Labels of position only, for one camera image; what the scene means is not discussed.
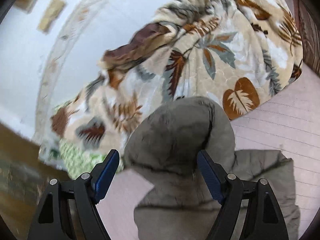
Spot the olive quilted hooded jacket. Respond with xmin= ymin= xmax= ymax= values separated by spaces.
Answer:
xmin=124 ymin=96 xmax=300 ymax=239

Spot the brown wooden glass door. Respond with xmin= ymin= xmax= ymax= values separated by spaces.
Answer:
xmin=1 ymin=125 xmax=69 ymax=239

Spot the green checkered pillow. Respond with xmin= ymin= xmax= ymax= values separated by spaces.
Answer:
xmin=51 ymin=100 xmax=126 ymax=181

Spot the beige leaf-print blanket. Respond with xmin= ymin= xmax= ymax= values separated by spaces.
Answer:
xmin=50 ymin=0 xmax=303 ymax=154

